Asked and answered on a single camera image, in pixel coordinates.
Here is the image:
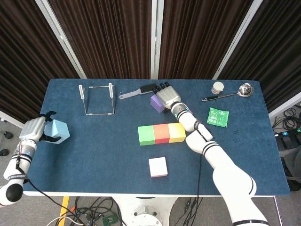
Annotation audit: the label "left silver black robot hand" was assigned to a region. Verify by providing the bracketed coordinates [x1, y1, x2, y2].
[18, 111, 63, 144]

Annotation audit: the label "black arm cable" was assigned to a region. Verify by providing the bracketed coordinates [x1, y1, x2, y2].
[195, 122, 206, 196]
[15, 157, 78, 226]

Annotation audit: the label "blue felt table cover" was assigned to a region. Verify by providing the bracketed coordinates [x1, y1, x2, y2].
[20, 78, 290, 196]

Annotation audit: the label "metal wire stand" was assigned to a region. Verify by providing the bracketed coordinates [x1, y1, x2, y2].
[78, 82, 116, 116]

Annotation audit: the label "dark brown pleated curtain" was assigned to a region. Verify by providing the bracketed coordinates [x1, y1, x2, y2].
[0, 0, 80, 129]
[158, 0, 253, 80]
[218, 0, 301, 113]
[48, 0, 152, 80]

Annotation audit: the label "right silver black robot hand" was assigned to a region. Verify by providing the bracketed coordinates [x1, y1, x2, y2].
[150, 81, 182, 114]

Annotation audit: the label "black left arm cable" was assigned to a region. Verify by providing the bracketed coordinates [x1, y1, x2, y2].
[15, 157, 78, 226]

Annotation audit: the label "green cube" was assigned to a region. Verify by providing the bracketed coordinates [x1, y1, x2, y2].
[137, 125, 156, 146]

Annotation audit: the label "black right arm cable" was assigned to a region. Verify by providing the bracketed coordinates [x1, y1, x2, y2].
[195, 122, 206, 196]

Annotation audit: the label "yellow cube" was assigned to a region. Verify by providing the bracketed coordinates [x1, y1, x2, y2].
[168, 122, 186, 143]

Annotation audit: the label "small white jar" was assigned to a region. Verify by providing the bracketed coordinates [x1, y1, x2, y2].
[211, 81, 224, 95]

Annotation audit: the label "white pink cube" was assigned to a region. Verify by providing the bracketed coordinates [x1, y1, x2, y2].
[148, 156, 168, 178]

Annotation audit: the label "black floor cable bundle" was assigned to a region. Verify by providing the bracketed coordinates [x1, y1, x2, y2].
[174, 196, 205, 226]
[68, 196, 123, 226]
[272, 105, 301, 134]

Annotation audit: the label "black power strip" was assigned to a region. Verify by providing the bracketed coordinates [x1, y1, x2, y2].
[274, 131, 296, 149]

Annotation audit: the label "green circuit board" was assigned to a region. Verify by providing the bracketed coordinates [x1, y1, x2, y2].
[102, 214, 118, 226]

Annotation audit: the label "purple cube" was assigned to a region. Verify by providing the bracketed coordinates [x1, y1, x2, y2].
[150, 94, 165, 113]

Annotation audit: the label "white floor cable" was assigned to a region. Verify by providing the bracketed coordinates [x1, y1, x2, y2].
[47, 216, 83, 226]

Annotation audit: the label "yellow floor tape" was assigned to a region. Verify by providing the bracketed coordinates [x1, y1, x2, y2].
[60, 196, 70, 217]

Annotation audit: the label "green foil packet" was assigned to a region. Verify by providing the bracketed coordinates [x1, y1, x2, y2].
[206, 107, 230, 129]

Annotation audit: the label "light blue cube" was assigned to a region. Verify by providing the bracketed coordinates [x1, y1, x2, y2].
[44, 119, 71, 145]

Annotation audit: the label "red orange cube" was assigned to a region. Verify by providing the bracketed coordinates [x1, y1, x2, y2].
[153, 124, 170, 145]

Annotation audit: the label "steel ladle black handle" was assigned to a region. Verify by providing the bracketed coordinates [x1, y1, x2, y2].
[201, 82, 254, 102]

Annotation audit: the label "dark grey trouser leg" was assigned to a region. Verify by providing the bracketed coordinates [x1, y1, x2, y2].
[279, 143, 301, 191]

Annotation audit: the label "grey brush black bristles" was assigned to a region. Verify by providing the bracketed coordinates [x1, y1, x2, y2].
[119, 83, 158, 100]

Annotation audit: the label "white partition frame post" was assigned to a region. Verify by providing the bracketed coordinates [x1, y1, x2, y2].
[150, 0, 165, 80]
[269, 91, 301, 120]
[35, 0, 87, 79]
[211, 0, 263, 80]
[0, 110, 36, 135]

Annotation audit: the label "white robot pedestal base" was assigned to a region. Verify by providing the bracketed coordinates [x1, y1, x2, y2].
[112, 196, 177, 226]

